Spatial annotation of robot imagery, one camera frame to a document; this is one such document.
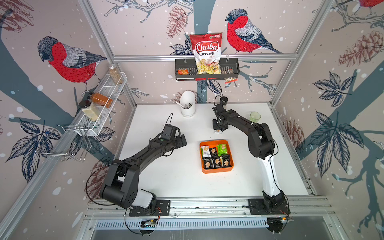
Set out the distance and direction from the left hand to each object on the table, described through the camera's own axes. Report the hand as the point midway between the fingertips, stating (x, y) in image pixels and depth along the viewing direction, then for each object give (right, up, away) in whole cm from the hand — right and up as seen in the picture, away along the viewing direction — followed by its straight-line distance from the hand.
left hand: (183, 139), depth 90 cm
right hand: (+22, +7, +15) cm, 28 cm away
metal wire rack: (-43, +4, -32) cm, 54 cm away
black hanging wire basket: (+1, +45, +5) cm, 45 cm away
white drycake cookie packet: (+23, +3, +12) cm, 26 cm away
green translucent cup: (+53, +14, +20) cm, 58 cm away
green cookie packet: (+24, -7, +2) cm, 26 cm away
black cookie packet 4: (+19, -8, +2) cm, 21 cm away
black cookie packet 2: (+20, -13, -3) cm, 24 cm away
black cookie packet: (+15, -13, -4) cm, 20 cm away
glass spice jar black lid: (+28, +26, +17) cm, 42 cm away
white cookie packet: (+14, -8, 0) cm, 17 cm away
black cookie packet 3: (+26, -12, -3) cm, 29 cm away
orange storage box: (+20, -4, +7) cm, 21 cm away
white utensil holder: (+2, +28, +18) cm, 33 cm away
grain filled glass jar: (-39, +37, -5) cm, 54 cm away
